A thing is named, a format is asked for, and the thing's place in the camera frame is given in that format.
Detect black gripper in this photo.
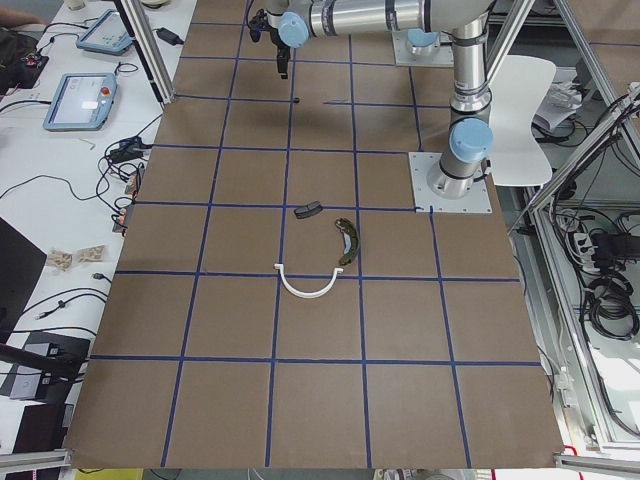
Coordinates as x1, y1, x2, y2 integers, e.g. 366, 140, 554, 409
264, 25, 290, 80

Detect black power adapter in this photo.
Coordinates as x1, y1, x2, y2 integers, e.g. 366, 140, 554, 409
156, 27, 184, 46

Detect dark grey brake pad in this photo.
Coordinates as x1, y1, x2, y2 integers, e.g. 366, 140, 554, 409
294, 201, 323, 220

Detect far blue teach pendant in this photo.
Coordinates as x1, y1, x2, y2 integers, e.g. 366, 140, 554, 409
76, 9, 132, 56

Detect blue teach pendant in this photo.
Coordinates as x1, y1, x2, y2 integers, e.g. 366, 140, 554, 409
43, 72, 118, 132
76, 9, 132, 56

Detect olive green brake shoe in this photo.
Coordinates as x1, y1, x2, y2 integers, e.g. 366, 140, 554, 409
335, 217, 361, 267

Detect near blue teach pendant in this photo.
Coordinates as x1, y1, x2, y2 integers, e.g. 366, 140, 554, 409
43, 72, 118, 132

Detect white plastic chair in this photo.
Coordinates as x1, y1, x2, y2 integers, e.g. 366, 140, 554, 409
489, 55, 556, 187

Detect aluminium frame post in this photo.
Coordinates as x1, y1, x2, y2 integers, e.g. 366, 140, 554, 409
114, 0, 175, 105

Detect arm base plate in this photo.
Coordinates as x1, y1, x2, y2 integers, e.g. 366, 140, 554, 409
392, 30, 454, 68
408, 152, 492, 215

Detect white curved plastic bracket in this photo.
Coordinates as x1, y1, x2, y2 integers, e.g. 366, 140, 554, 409
273, 263, 346, 300

